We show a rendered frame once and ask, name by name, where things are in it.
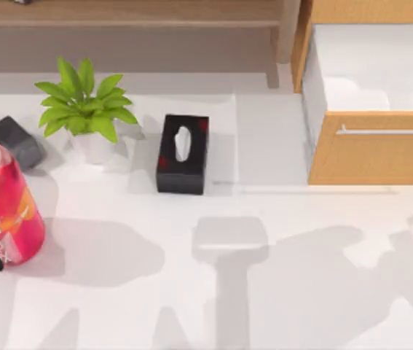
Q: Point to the green plant in white pot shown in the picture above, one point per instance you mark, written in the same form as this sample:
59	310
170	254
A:
82	105

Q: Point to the small dark object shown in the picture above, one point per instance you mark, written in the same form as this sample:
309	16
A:
23	1

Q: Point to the pale wooden drawer front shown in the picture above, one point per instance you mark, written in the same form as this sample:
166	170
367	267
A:
373	160

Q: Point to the white drawer inside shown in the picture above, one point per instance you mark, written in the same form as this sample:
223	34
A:
366	73

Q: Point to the wooden open shelf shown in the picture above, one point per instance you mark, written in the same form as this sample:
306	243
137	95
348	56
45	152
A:
126	23

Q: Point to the red bottle with black cap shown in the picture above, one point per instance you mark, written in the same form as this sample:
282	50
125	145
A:
13	204

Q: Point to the black tissue box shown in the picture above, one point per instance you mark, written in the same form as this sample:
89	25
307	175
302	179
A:
169	175

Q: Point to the wooden cupboard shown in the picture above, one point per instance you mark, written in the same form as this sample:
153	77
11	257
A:
355	11

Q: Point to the dark grey block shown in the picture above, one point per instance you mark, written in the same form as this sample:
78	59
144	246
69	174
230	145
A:
15	142

